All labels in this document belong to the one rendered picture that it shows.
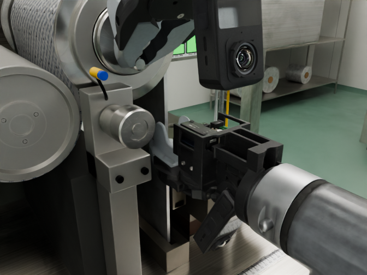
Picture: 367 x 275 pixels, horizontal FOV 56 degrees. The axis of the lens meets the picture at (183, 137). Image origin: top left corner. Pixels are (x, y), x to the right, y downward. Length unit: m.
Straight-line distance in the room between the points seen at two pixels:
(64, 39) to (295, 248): 0.29
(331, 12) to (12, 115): 5.25
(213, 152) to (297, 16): 0.85
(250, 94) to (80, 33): 1.01
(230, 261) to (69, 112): 0.35
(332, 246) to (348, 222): 0.02
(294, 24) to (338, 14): 4.27
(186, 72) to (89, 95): 3.54
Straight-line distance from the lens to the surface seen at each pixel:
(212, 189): 0.39
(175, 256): 0.56
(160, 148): 0.45
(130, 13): 0.28
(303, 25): 1.20
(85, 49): 0.38
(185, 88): 3.91
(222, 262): 0.59
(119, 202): 0.41
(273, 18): 1.08
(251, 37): 0.26
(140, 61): 0.36
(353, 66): 5.34
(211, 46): 0.24
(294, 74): 4.70
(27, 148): 0.40
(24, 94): 0.38
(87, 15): 0.38
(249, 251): 0.61
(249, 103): 1.34
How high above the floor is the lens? 1.30
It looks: 23 degrees down
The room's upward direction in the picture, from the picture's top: straight up
